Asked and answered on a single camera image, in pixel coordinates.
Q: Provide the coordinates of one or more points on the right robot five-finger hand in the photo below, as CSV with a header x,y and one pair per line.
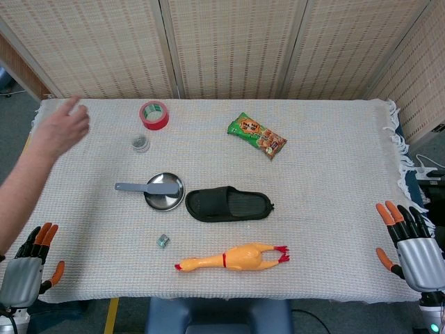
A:
x,y
422,261

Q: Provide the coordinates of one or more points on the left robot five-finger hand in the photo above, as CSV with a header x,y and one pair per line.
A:
x,y
21,278

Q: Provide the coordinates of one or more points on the black slipper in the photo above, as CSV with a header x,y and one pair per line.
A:
x,y
208,205

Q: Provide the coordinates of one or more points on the person's bare forearm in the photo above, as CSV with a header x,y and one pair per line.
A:
x,y
17,195

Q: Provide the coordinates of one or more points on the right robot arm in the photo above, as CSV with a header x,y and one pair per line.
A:
x,y
432,313

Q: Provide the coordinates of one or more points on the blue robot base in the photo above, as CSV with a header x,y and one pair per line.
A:
x,y
215,313

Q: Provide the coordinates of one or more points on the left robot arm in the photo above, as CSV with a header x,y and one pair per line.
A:
x,y
14,321

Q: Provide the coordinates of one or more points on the person's bare hand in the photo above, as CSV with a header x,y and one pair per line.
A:
x,y
62,128

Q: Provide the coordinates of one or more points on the white power strip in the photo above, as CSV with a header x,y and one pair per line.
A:
x,y
426,170

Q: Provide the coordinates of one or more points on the white woven tablecloth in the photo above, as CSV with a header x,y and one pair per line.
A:
x,y
313,226

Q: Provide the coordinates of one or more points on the small green box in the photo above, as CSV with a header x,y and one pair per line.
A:
x,y
163,241

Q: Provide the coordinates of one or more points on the round metal plate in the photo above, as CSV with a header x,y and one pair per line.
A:
x,y
163,203

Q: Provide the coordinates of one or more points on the small clear lidded jar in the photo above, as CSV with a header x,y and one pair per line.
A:
x,y
140,144

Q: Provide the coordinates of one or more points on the yellow rubber chicken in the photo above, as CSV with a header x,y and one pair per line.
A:
x,y
240,259

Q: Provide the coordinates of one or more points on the red tape roll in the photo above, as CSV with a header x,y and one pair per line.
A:
x,y
154,124

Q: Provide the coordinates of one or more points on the green snack bag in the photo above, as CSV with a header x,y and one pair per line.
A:
x,y
257,135

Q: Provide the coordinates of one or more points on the woven folding screen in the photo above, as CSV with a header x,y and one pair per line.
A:
x,y
226,45

